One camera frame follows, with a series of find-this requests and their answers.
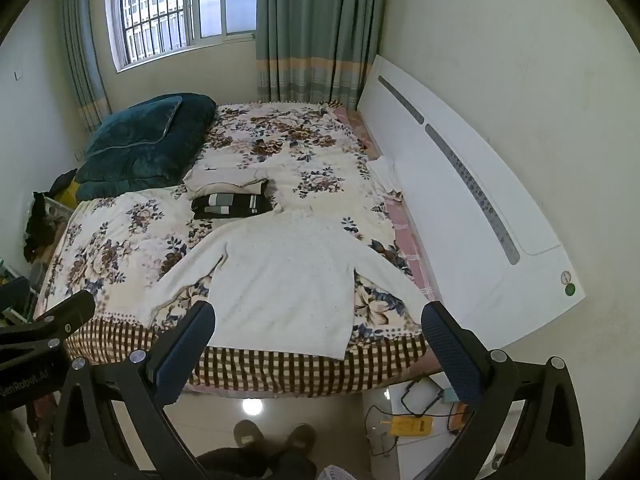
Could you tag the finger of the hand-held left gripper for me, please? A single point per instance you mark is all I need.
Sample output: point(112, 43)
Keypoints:
point(70, 312)

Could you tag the yellow cloth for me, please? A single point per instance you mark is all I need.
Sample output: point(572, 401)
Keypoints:
point(71, 192)

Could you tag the white knit sweater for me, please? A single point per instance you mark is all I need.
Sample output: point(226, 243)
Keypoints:
point(285, 280)

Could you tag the floral bed blanket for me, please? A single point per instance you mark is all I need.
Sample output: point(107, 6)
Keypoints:
point(310, 170)

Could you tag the cream garment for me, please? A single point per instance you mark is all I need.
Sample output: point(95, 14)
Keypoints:
point(225, 172)

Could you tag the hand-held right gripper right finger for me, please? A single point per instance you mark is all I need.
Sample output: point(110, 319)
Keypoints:
point(452, 355)

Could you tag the narrow green striped curtain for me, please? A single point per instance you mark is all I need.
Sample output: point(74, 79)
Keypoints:
point(82, 50)

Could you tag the brown checked bed sheet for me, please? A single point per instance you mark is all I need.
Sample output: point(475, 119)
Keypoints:
point(280, 370)

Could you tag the person's right shoe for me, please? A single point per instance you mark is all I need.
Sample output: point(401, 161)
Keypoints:
point(301, 437)

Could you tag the white bed headboard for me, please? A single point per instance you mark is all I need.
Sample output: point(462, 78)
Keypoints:
point(450, 200)

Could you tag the teal pillow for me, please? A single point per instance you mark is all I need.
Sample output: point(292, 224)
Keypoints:
point(140, 145)

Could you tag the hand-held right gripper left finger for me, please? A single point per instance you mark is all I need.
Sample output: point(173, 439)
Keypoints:
point(182, 355)

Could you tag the pink bed sheet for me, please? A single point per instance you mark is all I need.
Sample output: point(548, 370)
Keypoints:
point(407, 245)

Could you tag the small white cloth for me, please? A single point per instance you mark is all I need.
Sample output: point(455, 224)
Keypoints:
point(385, 172)

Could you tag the round green sticker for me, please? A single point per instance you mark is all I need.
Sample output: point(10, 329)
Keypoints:
point(570, 289)

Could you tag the person's legs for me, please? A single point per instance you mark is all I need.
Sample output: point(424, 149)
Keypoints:
point(255, 465)

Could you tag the dark clothes pile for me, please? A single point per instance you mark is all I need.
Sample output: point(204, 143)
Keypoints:
point(40, 230)

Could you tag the barred window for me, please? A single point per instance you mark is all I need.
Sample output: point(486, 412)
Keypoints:
point(165, 5)

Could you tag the black patterned folded garment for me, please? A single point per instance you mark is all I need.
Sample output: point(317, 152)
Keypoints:
point(230, 206)

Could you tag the wide green striped curtain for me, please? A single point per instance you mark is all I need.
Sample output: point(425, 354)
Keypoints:
point(315, 30)

